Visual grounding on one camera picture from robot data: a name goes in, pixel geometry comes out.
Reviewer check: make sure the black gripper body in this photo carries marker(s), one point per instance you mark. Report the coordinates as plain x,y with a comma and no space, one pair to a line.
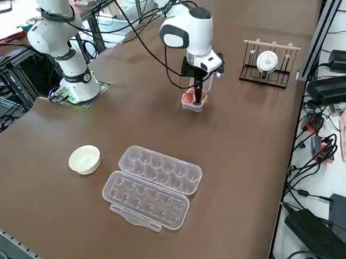
189,69

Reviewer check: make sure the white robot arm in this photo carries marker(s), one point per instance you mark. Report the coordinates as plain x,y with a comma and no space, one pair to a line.
198,35

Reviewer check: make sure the white four-slot egg tray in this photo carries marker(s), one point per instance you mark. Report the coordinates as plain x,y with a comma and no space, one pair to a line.
193,107

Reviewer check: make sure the transparent twelve-slot egg tray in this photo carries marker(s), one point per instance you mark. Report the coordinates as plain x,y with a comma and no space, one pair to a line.
146,202

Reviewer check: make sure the black orange plug adapter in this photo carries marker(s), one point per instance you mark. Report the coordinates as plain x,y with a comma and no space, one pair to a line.
314,123
324,149

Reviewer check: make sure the white round bowl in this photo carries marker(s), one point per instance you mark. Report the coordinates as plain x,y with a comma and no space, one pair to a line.
84,161

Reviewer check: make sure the dark ribbed power adapter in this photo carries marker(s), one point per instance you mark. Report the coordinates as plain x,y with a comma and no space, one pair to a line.
333,88

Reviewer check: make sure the large black power adapter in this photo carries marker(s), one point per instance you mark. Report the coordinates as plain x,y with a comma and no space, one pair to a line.
315,238

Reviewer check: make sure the black box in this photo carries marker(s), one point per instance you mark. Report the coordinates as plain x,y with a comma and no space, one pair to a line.
342,214

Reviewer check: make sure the small white bracket block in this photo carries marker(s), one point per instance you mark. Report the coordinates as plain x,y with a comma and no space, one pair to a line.
296,75

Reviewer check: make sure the aluminium profile post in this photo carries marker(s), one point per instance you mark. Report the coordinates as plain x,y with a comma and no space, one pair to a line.
319,41

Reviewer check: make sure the aluminium table edge rail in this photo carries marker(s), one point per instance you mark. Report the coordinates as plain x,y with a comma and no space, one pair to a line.
10,238

